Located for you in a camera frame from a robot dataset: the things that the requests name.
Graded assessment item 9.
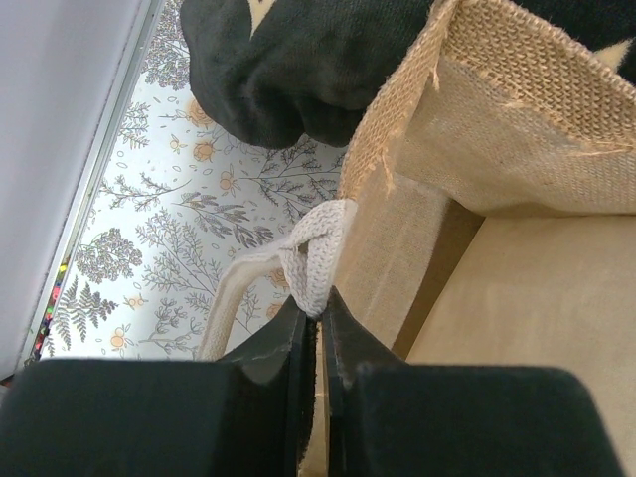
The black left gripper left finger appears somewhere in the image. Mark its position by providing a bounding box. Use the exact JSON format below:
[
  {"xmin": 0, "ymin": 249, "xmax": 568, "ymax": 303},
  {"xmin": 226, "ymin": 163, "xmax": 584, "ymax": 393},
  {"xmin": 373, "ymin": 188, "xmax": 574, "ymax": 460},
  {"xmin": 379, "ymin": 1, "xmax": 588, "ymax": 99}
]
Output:
[{"xmin": 1, "ymin": 299, "xmax": 304, "ymax": 476}]

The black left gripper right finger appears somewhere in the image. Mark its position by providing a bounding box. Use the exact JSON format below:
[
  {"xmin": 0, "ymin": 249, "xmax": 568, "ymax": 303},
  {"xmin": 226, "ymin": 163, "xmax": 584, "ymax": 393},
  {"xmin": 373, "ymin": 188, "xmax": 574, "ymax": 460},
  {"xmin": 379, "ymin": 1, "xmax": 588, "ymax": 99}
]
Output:
[{"xmin": 322, "ymin": 290, "xmax": 623, "ymax": 476}]

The brown jute canvas bag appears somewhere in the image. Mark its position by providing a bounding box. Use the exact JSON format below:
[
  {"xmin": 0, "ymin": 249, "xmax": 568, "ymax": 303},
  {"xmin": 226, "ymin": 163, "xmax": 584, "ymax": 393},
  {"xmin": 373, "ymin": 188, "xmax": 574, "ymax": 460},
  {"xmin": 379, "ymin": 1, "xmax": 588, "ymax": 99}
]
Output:
[{"xmin": 198, "ymin": 0, "xmax": 636, "ymax": 477}]

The floral patterned table mat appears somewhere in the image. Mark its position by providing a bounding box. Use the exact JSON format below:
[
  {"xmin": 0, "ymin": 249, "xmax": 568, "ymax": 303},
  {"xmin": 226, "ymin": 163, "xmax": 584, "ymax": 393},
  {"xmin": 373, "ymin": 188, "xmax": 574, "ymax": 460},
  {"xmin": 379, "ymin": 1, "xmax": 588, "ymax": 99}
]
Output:
[{"xmin": 34, "ymin": 1, "xmax": 344, "ymax": 360}]

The black floral blanket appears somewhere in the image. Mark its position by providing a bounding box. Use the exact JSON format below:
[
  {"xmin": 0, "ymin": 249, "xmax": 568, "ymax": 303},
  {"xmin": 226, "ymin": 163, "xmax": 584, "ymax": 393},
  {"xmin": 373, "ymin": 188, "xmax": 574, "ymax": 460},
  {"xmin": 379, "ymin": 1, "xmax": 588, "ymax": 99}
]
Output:
[{"xmin": 179, "ymin": 1, "xmax": 635, "ymax": 151}]

